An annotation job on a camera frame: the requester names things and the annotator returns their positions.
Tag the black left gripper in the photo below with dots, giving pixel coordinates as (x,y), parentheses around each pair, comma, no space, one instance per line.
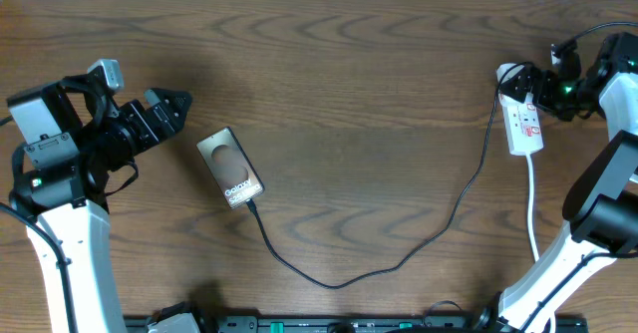
(148,130)

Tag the white USB charger plug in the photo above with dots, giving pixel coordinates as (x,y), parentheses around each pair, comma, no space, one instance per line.
(506,71)

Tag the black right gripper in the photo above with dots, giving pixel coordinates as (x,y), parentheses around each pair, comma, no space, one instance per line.
(526,78)

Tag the black mounting rail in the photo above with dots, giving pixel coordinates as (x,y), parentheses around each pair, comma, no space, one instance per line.
(441,322)

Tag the white power strip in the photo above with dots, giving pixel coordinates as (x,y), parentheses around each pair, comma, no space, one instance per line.
(522,126)

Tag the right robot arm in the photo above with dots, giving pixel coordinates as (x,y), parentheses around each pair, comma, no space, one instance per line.
(599,215)

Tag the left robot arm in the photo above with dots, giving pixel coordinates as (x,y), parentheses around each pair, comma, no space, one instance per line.
(75,135)

